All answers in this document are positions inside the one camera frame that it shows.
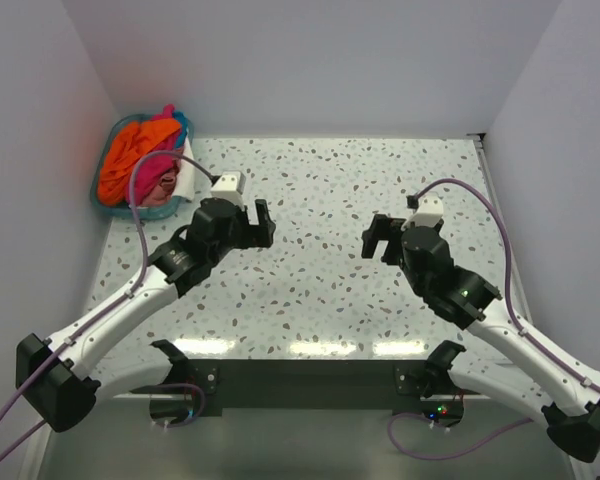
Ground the light pink t shirt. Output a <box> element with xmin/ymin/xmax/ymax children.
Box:
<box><xmin>141</xmin><ymin>171</ymin><xmax>177</xmax><ymax>207</ymax></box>

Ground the orange t shirt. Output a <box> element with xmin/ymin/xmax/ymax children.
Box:
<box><xmin>96</xmin><ymin>119</ymin><xmax>160</xmax><ymax>207</ymax></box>

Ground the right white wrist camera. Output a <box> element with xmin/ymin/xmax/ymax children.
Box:
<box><xmin>402</xmin><ymin>193</ymin><xmax>444</xmax><ymax>230</ymax></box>

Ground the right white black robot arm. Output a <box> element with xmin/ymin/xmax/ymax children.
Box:
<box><xmin>361</xmin><ymin>214</ymin><xmax>600</xmax><ymax>463</ymax></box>

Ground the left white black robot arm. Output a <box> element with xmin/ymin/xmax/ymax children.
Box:
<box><xmin>16</xmin><ymin>198</ymin><xmax>276</xmax><ymax>432</ymax></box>

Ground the white t shirt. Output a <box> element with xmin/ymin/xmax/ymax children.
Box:
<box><xmin>173</xmin><ymin>160</ymin><xmax>196</xmax><ymax>202</ymax></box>

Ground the blue t shirt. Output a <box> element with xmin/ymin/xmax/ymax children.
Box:
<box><xmin>173</xmin><ymin>110</ymin><xmax>192</xmax><ymax>149</ymax></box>

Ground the magenta t shirt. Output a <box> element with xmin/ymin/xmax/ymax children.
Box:
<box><xmin>133</xmin><ymin>104</ymin><xmax>182</xmax><ymax>206</ymax></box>

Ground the teal laundry basket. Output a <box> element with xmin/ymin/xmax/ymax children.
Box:
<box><xmin>89</xmin><ymin>113</ymin><xmax>197</xmax><ymax>221</ymax></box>

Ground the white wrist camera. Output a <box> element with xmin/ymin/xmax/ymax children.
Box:
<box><xmin>402</xmin><ymin>193</ymin><xmax>444</xmax><ymax>230</ymax></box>
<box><xmin>210</xmin><ymin>171</ymin><xmax>246</xmax><ymax>208</ymax></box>

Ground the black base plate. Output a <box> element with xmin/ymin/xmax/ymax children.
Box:
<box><xmin>141</xmin><ymin>359</ymin><xmax>465</xmax><ymax>427</ymax></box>

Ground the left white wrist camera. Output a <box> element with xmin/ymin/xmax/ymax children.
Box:
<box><xmin>210</xmin><ymin>171</ymin><xmax>246</xmax><ymax>208</ymax></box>

